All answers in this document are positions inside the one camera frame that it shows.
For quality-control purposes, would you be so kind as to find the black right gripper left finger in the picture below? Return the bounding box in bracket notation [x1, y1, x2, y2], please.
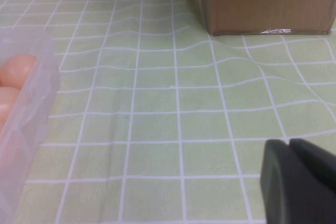
[259, 138, 336, 224]

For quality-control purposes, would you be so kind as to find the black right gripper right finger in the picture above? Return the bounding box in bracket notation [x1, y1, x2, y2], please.
[290, 138, 336, 192]

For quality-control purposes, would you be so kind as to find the brown cardboard box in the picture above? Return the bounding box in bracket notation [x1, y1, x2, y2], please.
[195, 0, 336, 37]

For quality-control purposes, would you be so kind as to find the clear plastic egg box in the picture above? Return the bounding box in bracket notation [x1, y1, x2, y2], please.
[0, 26, 60, 224]

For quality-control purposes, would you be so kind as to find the orange plastic egg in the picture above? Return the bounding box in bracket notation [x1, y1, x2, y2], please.
[0, 54, 37, 88]
[0, 87, 22, 130]

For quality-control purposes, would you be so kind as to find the green checkered tablecloth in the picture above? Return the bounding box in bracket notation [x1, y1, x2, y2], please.
[0, 0, 336, 224]

